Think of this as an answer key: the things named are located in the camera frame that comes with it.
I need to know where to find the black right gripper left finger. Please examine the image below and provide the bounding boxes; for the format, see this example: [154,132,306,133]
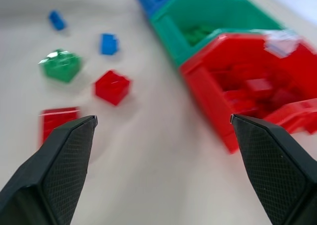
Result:
[0,115,98,225]

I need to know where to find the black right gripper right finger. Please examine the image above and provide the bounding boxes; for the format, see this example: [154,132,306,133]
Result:
[229,113,317,225]

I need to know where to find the red building block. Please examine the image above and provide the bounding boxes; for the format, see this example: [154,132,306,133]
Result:
[39,107,80,146]
[94,70,132,106]

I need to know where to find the red building blocks pile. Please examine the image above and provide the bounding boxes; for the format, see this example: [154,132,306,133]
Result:
[210,63,304,119]

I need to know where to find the red plastic storage bin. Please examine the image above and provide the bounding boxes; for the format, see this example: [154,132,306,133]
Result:
[180,29,317,154]

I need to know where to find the green building block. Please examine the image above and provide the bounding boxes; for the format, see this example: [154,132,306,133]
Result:
[38,49,82,84]

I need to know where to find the blue building block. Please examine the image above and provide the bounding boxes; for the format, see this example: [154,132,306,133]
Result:
[99,33,120,56]
[48,10,67,32]

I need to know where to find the green building blocks pile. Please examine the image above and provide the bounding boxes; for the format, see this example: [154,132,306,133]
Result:
[182,25,216,47]

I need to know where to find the green plastic storage bin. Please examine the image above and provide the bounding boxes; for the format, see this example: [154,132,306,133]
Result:
[150,0,285,67]

